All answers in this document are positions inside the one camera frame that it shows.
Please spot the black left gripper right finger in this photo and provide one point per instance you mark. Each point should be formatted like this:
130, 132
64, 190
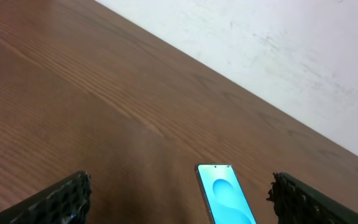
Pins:
295, 202

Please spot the blue screen smartphone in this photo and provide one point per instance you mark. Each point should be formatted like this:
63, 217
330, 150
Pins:
223, 196

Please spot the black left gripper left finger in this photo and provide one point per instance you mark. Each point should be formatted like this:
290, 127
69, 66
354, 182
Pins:
65, 202

